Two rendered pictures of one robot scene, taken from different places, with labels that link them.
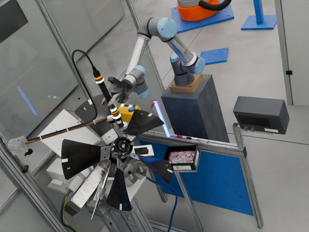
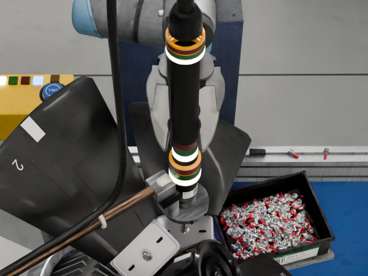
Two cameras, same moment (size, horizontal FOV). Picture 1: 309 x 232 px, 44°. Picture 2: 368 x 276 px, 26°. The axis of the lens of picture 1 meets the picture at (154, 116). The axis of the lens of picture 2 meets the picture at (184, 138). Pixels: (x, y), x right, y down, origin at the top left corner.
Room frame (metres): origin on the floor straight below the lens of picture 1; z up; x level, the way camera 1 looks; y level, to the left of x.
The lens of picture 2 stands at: (1.40, 0.60, 2.28)
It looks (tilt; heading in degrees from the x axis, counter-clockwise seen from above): 55 degrees down; 316
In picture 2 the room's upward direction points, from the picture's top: straight up
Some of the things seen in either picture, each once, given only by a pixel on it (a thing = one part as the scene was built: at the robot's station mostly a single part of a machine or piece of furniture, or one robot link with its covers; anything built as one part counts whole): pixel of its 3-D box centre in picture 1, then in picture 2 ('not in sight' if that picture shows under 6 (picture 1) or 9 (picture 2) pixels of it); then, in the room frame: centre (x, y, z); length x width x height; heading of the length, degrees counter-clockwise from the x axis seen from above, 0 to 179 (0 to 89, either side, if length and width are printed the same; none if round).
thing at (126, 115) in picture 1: (129, 114); (34, 109); (2.28, 0.16, 1.02); 0.16 x 0.10 x 0.11; 46
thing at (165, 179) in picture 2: not in sight; (164, 183); (1.82, 0.23, 1.36); 0.02 x 0.02 x 0.02; 81
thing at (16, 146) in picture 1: (17, 145); not in sight; (1.91, 0.82, 1.37); 0.10 x 0.07 x 0.08; 81
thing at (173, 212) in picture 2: (117, 121); (179, 190); (1.82, 0.21, 1.32); 0.09 x 0.07 x 0.10; 81
